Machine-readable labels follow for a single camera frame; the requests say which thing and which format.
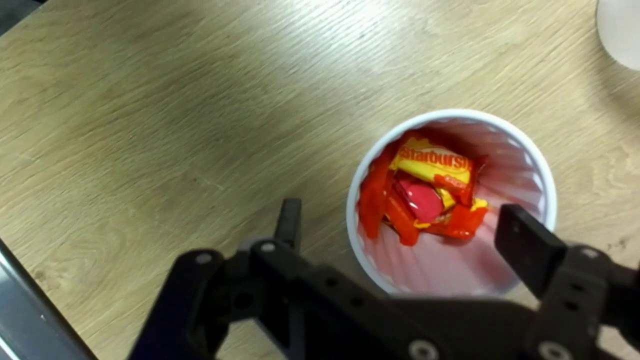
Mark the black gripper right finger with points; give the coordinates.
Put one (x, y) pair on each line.
(572, 293)

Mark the red plastic cup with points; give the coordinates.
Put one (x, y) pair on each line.
(512, 160)

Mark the yellow Starburst candy wrapper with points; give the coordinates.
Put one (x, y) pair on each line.
(432, 162)

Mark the pink candy piece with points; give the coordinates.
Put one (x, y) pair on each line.
(421, 200)

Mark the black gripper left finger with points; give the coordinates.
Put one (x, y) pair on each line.
(220, 307)

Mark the red yellow candy wrapper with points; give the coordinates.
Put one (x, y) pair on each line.
(460, 221)

